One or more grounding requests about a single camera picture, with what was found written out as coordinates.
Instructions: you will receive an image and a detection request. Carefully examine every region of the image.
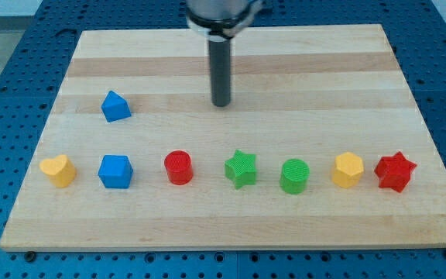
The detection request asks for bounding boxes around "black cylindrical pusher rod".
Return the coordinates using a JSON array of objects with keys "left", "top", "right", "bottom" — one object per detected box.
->
[{"left": 208, "top": 40, "right": 231, "bottom": 107}]

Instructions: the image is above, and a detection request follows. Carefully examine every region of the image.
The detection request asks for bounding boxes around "blue triangle block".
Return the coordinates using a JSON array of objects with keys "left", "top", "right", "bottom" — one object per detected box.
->
[{"left": 101, "top": 91, "right": 132, "bottom": 122}]

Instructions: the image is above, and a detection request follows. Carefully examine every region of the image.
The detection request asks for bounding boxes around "yellow heart block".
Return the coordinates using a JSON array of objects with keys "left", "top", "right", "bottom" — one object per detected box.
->
[{"left": 39, "top": 154, "right": 77, "bottom": 188}]

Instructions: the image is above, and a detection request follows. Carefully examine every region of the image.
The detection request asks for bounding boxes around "green star block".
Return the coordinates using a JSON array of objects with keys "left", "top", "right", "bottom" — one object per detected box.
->
[{"left": 225, "top": 150, "right": 257, "bottom": 189}]

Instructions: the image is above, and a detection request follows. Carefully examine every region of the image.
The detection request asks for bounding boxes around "red cylinder block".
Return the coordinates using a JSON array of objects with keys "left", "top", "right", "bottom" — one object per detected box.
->
[{"left": 164, "top": 150, "right": 194, "bottom": 185}]

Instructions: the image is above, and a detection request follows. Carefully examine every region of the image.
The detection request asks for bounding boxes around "light wooden board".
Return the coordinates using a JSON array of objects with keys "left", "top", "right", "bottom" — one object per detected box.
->
[{"left": 0, "top": 24, "right": 446, "bottom": 252}]

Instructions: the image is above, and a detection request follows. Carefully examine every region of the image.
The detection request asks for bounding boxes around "green cylinder block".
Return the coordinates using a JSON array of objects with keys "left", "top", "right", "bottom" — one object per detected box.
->
[{"left": 280, "top": 158, "right": 310, "bottom": 195}]

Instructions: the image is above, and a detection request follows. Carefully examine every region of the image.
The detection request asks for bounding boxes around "blue cube block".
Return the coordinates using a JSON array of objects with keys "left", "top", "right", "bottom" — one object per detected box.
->
[{"left": 98, "top": 154, "right": 133, "bottom": 189}]

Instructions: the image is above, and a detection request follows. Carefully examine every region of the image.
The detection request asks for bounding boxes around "yellow hexagon block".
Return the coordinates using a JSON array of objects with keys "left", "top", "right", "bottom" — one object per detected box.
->
[{"left": 331, "top": 152, "right": 364, "bottom": 188}]

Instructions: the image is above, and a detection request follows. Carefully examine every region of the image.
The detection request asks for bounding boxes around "red star block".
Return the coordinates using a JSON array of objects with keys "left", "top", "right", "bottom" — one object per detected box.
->
[{"left": 374, "top": 151, "right": 417, "bottom": 193}]

